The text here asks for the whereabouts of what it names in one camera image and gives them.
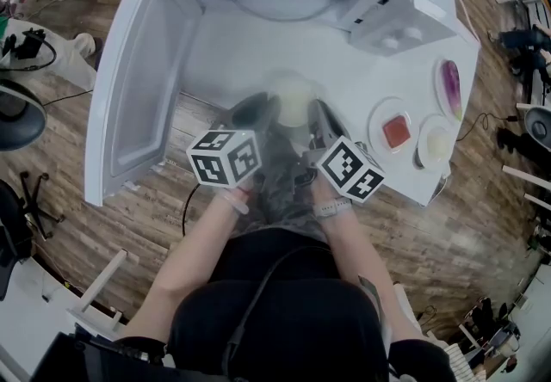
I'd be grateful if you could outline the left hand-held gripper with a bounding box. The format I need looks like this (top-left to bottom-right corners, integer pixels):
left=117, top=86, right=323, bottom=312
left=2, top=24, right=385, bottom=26
left=185, top=91, right=284, bottom=189

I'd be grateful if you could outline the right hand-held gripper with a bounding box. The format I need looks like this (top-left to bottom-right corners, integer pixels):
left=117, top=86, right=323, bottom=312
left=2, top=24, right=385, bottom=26
left=304, top=97, right=387, bottom=204

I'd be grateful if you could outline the clear plate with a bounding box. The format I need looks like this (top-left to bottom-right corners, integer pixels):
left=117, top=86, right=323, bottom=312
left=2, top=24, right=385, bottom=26
left=367, top=95, right=418, bottom=157
left=431, top=56, right=467, bottom=123
left=413, top=113, right=456, bottom=171
left=263, top=68, right=329, bottom=137

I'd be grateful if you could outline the red square food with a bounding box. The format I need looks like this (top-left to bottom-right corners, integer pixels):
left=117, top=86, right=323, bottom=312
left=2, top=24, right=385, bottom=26
left=381, top=113, right=411, bottom=150

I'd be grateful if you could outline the cream round food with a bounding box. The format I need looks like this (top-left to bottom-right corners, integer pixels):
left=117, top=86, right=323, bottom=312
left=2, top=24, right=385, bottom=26
left=425, top=126, right=449, bottom=157

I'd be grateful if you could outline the white microwave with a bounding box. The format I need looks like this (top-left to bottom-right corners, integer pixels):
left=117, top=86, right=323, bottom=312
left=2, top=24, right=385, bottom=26
left=84, top=0, right=460, bottom=207

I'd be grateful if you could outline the purple eggplant food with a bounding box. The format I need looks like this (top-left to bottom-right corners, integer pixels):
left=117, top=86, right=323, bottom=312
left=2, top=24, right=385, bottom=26
left=439, top=59, right=464, bottom=122

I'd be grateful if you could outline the person's left forearm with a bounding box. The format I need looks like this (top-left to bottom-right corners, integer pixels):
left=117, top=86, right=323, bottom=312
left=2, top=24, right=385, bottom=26
left=122, top=187, right=256, bottom=345

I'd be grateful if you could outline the person's right forearm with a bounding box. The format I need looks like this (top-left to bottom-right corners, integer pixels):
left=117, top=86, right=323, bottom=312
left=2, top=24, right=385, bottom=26
left=310, top=176, right=430, bottom=345

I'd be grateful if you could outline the grey wristwatch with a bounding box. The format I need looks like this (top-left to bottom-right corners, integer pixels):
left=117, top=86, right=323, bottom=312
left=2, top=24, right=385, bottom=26
left=313, top=196, right=352, bottom=220

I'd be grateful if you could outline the person's black shirt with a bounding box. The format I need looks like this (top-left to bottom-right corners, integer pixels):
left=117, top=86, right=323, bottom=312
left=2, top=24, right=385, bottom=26
left=115, top=227, right=457, bottom=382

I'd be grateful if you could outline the grey round chair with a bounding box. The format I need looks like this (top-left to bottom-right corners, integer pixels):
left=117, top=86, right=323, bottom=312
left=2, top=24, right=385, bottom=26
left=524, top=107, right=551, bottom=141

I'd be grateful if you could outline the black office chair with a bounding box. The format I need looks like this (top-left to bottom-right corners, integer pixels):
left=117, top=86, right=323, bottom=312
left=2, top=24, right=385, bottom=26
left=0, top=78, right=65, bottom=299

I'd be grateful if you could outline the black equipment case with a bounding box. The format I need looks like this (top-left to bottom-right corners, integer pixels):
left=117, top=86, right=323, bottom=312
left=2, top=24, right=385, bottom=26
left=30, top=326, right=170, bottom=382

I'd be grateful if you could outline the clear pink bracelet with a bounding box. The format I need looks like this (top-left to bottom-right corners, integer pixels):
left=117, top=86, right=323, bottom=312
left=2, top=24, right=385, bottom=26
left=216, top=188, right=251, bottom=216

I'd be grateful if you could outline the black thin floor cable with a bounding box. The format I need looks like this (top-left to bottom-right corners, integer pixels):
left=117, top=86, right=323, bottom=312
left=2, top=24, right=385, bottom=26
left=455, top=112, right=520, bottom=143

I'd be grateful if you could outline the black chest cable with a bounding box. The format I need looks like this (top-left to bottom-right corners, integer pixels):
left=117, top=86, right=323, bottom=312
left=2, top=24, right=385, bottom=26
left=222, top=244, right=333, bottom=369

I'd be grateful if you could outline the white table frame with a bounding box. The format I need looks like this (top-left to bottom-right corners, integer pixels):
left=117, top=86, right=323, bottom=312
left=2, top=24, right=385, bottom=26
left=64, top=248, right=130, bottom=332

